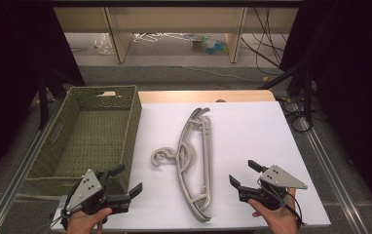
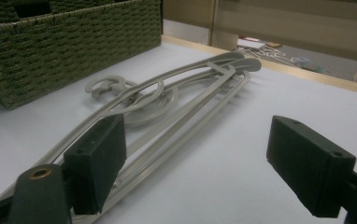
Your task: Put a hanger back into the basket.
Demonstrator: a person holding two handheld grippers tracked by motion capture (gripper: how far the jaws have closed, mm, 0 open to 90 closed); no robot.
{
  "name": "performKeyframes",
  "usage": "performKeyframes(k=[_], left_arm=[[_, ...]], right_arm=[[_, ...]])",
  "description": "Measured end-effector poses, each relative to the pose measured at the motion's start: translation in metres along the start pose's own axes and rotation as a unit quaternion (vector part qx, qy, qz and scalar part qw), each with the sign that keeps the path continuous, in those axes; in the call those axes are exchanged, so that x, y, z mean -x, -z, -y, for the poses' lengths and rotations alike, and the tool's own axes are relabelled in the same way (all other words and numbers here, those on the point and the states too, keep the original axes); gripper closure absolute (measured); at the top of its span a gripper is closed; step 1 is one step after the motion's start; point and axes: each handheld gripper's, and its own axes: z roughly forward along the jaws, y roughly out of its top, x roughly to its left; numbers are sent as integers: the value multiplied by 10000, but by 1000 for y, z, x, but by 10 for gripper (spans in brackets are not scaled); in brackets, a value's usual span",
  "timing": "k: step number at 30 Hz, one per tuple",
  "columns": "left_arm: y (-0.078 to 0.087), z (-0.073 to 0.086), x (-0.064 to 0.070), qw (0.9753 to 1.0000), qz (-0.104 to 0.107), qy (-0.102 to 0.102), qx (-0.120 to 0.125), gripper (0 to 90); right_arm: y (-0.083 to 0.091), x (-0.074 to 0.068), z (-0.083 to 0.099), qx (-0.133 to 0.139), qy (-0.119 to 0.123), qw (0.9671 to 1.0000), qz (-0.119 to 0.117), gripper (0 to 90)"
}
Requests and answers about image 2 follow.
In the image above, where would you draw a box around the green woven basket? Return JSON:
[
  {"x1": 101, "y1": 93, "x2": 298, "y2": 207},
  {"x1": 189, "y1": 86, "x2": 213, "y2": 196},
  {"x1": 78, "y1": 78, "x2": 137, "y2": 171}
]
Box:
[{"x1": 0, "y1": 0, "x2": 164, "y2": 110}]

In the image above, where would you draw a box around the white paper on floor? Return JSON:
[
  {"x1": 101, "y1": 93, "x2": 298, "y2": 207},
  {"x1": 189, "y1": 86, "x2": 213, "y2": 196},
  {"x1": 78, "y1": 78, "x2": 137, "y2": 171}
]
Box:
[{"x1": 236, "y1": 36, "x2": 266, "y2": 51}]

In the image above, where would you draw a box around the small teal item on floor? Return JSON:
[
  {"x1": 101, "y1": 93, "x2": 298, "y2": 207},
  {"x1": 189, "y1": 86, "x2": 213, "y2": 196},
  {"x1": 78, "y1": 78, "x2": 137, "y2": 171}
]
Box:
[{"x1": 293, "y1": 56, "x2": 321, "y2": 73}]

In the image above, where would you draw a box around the beige metal post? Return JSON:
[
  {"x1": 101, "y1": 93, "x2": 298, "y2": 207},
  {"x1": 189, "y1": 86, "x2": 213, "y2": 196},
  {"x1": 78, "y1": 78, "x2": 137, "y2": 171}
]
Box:
[{"x1": 208, "y1": 0, "x2": 221, "y2": 47}]

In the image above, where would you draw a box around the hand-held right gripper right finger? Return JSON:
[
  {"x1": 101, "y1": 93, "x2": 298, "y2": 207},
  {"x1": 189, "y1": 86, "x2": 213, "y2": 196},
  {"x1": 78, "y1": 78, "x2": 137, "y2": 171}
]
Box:
[{"x1": 265, "y1": 115, "x2": 357, "y2": 218}]

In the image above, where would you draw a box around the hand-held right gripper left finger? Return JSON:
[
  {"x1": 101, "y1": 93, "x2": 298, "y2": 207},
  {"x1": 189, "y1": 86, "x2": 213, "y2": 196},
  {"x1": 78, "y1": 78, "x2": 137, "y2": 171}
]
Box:
[{"x1": 63, "y1": 113, "x2": 128, "y2": 217}]

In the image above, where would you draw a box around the grey plastic clothes hanger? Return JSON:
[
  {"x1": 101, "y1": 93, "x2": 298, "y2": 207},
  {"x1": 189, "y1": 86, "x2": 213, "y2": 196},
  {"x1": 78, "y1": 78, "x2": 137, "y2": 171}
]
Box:
[
  {"x1": 70, "y1": 57, "x2": 264, "y2": 224},
  {"x1": 0, "y1": 50, "x2": 246, "y2": 203}
]

